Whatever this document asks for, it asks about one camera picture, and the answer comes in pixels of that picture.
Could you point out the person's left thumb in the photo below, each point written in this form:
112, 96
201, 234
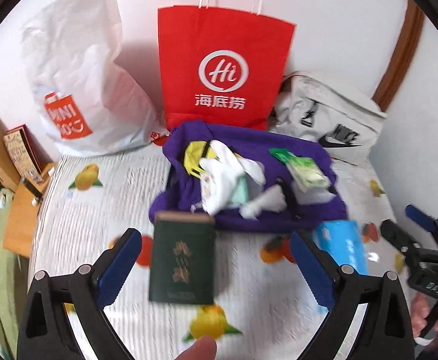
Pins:
204, 348

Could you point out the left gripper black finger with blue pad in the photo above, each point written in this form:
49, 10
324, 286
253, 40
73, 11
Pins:
45, 330
385, 331

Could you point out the blue tissue pack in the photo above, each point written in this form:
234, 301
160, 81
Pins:
342, 241

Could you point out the yellow Adidas pouch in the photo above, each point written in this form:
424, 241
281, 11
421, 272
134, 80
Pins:
195, 151

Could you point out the brown wooden door frame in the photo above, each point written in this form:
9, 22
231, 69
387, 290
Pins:
402, 56

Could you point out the white glove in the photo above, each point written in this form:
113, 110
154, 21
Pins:
229, 181

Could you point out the dark green tea tin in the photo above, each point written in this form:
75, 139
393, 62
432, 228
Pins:
183, 259

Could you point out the white Miniso plastic bag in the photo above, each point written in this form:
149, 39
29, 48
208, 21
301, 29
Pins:
88, 104

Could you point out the grey Nike waist bag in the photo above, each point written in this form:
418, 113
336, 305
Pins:
321, 107

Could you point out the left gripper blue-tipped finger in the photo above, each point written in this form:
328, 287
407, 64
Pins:
423, 220

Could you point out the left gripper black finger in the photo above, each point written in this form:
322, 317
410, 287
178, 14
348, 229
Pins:
407, 245

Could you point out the green sachet packet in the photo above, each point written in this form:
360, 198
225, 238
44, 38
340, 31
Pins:
282, 155

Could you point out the red Haidilao paper bag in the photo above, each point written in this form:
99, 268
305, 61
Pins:
221, 65

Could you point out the person's right hand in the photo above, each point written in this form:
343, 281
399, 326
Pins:
420, 309

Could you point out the green tissue packet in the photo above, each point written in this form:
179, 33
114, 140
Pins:
307, 174

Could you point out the purple towel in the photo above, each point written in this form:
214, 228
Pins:
183, 192

